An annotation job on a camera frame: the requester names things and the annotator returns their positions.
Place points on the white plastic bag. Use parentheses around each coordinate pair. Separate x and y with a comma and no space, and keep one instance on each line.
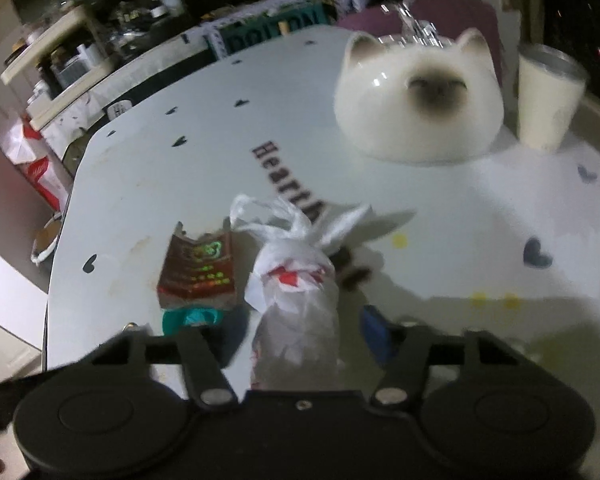
(292,280)

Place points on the silver metal ornament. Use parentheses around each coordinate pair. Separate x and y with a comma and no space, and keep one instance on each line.
(415,15)

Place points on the white two-tier shelf rack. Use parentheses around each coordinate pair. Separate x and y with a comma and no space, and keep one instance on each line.
(55,65)

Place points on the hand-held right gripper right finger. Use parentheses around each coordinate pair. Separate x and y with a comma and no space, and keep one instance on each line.
(377,332)

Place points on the red and white shopping bag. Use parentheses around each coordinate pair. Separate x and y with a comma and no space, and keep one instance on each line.
(37,165)

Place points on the purple chair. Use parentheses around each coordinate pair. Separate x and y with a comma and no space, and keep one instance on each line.
(445,17)

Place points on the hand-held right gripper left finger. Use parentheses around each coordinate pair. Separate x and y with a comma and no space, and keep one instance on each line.
(200,360)

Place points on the teal lettered sign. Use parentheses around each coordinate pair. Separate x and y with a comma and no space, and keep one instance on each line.
(275,25)

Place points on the teal lidded small cup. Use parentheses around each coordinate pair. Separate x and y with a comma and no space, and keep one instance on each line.
(190,319)

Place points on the red brown packet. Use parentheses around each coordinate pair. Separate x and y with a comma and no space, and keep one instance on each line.
(200,270)

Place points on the cream cup with metal rim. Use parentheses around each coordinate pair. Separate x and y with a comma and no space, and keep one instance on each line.
(547,95)

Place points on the white cat-shaped ceramic bowl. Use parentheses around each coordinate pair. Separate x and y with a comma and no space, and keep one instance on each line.
(420,105)

